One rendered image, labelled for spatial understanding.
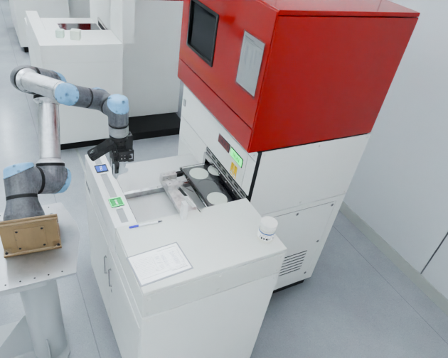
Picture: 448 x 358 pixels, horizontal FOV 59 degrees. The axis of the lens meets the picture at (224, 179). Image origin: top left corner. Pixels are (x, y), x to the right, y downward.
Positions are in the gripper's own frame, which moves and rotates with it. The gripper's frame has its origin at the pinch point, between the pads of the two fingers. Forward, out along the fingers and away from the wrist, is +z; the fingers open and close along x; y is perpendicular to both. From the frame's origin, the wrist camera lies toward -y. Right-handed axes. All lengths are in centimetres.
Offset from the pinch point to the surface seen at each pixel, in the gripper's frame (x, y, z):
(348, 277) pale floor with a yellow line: -21, 161, 111
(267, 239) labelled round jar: -44, 51, 11
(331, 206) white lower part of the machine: -16, 120, 36
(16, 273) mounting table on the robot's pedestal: -13, -42, 29
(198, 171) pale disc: 18, 49, 21
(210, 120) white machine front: 29, 59, -3
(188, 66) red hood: 51, 54, -24
